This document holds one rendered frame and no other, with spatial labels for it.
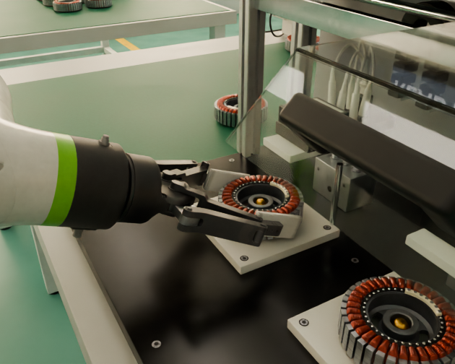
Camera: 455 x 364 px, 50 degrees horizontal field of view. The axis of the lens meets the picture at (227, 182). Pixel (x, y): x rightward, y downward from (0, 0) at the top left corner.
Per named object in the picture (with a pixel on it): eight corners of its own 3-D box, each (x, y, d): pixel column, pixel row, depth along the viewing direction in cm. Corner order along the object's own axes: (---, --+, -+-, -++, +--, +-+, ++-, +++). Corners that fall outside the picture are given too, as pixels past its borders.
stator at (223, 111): (224, 105, 108) (224, 89, 106) (273, 112, 105) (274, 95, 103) (206, 125, 99) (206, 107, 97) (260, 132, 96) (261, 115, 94)
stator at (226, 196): (246, 253, 59) (246, 227, 57) (204, 208, 67) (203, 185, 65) (319, 226, 63) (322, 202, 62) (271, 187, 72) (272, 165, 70)
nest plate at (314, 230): (240, 275, 57) (240, 266, 57) (185, 212, 68) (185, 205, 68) (339, 237, 64) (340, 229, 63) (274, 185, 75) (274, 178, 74)
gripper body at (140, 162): (93, 198, 56) (164, 205, 62) (117, 237, 50) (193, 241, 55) (111, 139, 54) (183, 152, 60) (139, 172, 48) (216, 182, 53)
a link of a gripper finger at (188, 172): (160, 206, 57) (150, 201, 57) (201, 189, 67) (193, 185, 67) (171, 176, 55) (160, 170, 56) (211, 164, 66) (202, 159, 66)
